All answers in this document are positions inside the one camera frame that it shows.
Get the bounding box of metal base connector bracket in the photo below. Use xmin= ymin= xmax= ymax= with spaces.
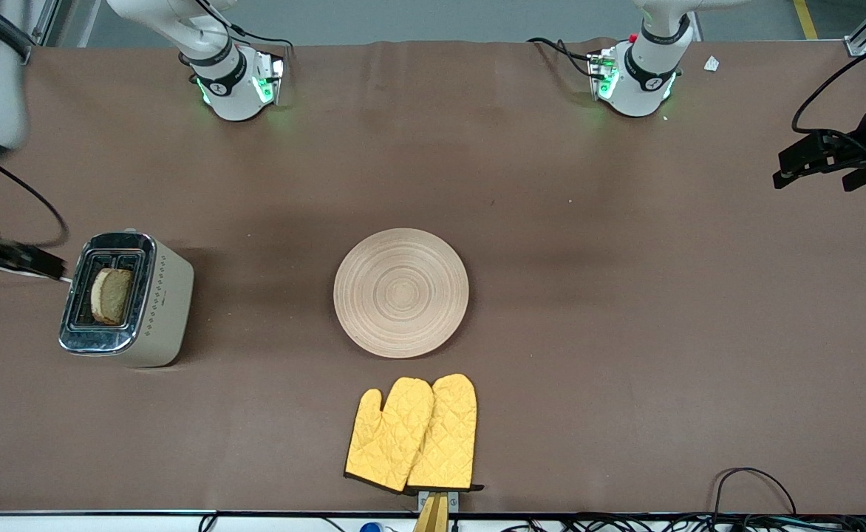
xmin=254 ymin=53 xmax=287 ymax=106
xmin=587 ymin=50 xmax=618 ymax=102

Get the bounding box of brown table cover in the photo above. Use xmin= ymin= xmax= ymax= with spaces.
xmin=0 ymin=38 xmax=866 ymax=516

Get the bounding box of black looped cable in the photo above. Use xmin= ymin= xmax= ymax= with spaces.
xmin=712 ymin=466 xmax=798 ymax=519

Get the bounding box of brown bread slice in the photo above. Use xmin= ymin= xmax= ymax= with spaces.
xmin=90 ymin=267 xmax=136 ymax=327

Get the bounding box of black base cable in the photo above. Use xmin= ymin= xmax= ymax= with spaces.
xmin=527 ymin=36 xmax=598 ymax=79
xmin=215 ymin=26 xmax=292 ymax=61

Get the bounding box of wooden clamp with metal bracket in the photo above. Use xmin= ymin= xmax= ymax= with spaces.
xmin=413 ymin=489 xmax=460 ymax=532

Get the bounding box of black right base cable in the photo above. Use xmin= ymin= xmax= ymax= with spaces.
xmin=215 ymin=26 xmax=292 ymax=61

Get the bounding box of yellow quilted oven mitt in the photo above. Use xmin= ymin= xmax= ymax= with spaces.
xmin=344 ymin=377 xmax=436 ymax=494
xmin=406 ymin=373 xmax=485 ymax=493

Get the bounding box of black left base cable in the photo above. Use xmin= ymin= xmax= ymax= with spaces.
xmin=527 ymin=36 xmax=598 ymax=79

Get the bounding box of black cable tangle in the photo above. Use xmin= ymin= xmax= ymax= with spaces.
xmin=503 ymin=513 xmax=866 ymax=532

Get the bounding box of beige chrome two-slot toaster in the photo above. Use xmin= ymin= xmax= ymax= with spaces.
xmin=58 ymin=228 xmax=195 ymax=369

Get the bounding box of round wooden plate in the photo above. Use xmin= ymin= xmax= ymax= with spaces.
xmin=333 ymin=228 xmax=470 ymax=360

